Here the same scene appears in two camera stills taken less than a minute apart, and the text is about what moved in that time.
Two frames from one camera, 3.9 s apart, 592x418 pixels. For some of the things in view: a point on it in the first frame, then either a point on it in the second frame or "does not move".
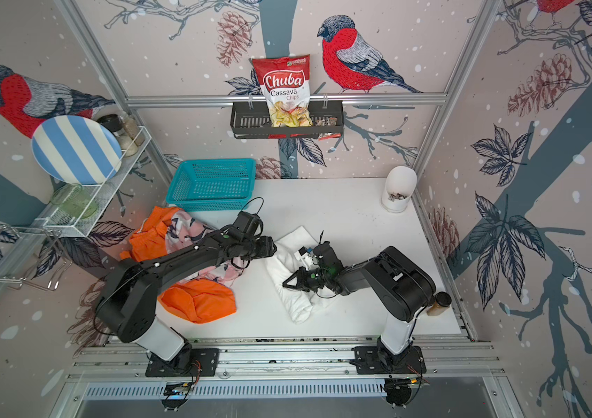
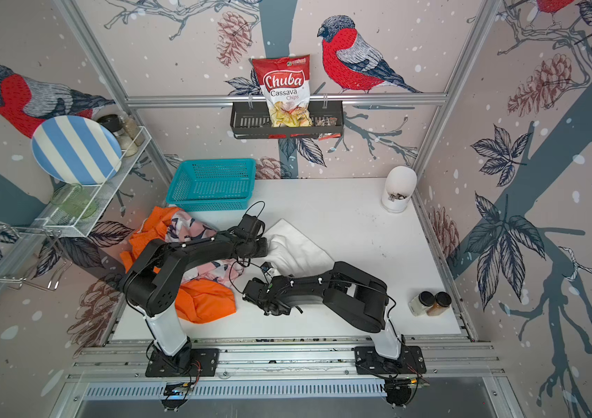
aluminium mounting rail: (284, 358) does not move
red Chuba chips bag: (285, 83) does not move
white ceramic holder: (400, 184) does not move
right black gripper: (300, 277) → (286, 279)
